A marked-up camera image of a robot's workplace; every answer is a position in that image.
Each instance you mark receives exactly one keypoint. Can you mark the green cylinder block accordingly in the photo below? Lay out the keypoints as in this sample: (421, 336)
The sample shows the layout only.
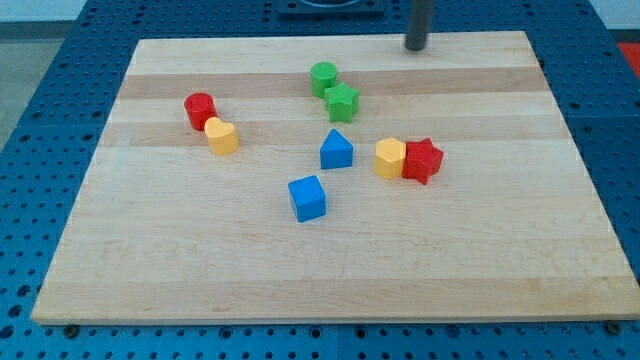
(323, 75)

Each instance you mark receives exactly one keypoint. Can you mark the yellow hexagon block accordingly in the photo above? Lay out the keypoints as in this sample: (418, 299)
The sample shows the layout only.
(390, 155)

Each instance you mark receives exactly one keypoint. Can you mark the blue cube block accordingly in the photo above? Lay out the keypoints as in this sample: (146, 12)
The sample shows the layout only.
(307, 198)

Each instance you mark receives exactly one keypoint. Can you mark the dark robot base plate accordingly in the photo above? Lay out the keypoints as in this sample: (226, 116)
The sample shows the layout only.
(300, 8)

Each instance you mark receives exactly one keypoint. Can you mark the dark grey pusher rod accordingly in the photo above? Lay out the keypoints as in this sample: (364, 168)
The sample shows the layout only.
(419, 24)

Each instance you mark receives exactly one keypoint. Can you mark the blue triangle block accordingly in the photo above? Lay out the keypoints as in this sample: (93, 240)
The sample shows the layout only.
(336, 151)

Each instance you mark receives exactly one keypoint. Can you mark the red star block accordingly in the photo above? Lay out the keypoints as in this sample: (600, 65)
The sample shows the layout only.
(422, 160)

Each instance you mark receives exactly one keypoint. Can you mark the red cylinder block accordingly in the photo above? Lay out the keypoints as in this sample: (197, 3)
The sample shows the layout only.
(199, 108)

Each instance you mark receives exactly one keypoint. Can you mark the green star block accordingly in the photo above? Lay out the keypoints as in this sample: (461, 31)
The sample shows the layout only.
(341, 102)

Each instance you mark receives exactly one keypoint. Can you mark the yellow heart block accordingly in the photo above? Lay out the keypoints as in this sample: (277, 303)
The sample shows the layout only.
(222, 136)

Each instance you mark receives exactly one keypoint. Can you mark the wooden board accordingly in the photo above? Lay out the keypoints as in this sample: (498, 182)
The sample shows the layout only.
(165, 232)

